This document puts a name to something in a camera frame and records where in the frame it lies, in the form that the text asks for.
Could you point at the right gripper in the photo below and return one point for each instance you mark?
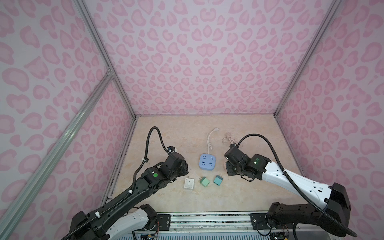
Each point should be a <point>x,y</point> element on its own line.
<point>228,170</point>

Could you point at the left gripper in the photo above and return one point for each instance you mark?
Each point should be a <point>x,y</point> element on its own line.
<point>185,168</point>

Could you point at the teal charger plug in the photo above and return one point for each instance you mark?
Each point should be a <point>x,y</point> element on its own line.
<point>218,180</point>

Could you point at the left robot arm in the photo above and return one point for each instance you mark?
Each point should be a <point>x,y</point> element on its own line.
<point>111,220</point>

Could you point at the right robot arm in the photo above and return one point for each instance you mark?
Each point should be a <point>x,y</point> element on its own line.
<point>326,206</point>

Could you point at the white charger plug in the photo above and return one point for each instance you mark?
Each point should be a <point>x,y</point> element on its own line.
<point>189,184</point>

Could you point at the light green charger plug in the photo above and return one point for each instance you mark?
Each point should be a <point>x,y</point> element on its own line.
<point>204,182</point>

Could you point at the pink round power strip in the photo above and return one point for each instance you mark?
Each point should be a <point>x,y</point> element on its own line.
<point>228,139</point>

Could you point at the blue square power strip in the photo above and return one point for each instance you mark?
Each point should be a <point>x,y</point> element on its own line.
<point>207,161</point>

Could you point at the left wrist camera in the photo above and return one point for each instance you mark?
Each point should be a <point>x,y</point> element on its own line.
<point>171,149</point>

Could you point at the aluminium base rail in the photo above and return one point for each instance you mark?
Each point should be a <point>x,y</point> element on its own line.
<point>222,226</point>

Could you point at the left wall aluminium strut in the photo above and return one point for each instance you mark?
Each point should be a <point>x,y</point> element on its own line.
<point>21,204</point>

